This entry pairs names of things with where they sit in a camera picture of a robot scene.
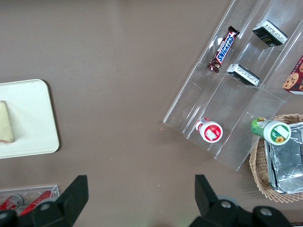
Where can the red-lid white yogurt bottle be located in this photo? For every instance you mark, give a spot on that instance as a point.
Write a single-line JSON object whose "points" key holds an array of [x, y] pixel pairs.
{"points": [[210, 132]]}

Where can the clear acrylic bottle rack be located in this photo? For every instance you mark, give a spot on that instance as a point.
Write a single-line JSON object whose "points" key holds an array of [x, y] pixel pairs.
{"points": [[54, 189]]}

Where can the light woven wicker basket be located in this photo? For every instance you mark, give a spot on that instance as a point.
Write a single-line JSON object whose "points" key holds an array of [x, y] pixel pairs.
{"points": [[259, 170]]}

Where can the clear acrylic tiered snack rack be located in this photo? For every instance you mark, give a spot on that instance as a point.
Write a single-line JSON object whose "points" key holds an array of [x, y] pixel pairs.
{"points": [[236, 113]]}

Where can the triangular sandwich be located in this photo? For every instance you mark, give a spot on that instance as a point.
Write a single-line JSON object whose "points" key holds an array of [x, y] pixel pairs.
{"points": [[6, 125]]}

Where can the aluminium foil container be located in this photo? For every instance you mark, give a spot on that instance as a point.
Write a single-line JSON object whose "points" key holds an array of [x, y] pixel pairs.
{"points": [[288, 165]]}

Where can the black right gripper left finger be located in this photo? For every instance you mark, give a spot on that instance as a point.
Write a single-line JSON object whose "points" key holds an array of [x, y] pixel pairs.
{"points": [[71, 201]]}

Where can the red chocolate chip cookie box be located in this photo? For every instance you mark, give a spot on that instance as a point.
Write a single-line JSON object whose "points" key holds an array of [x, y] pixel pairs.
{"points": [[296, 80]]}

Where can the cream rectangular plastic tray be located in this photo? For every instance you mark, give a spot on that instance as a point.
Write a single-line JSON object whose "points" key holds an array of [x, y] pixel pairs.
{"points": [[30, 118]]}

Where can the green-lid white drink bottle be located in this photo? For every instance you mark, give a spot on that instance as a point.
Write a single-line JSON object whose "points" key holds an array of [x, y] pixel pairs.
{"points": [[277, 132]]}

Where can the black snack box white label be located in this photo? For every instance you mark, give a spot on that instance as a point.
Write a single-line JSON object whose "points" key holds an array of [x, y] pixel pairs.
{"points": [[270, 34], [242, 73]]}

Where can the Snickers chocolate bar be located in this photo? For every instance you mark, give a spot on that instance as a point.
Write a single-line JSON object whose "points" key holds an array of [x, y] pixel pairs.
{"points": [[225, 47]]}

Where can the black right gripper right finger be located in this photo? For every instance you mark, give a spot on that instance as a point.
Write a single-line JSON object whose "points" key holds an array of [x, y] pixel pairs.
{"points": [[208, 208]]}

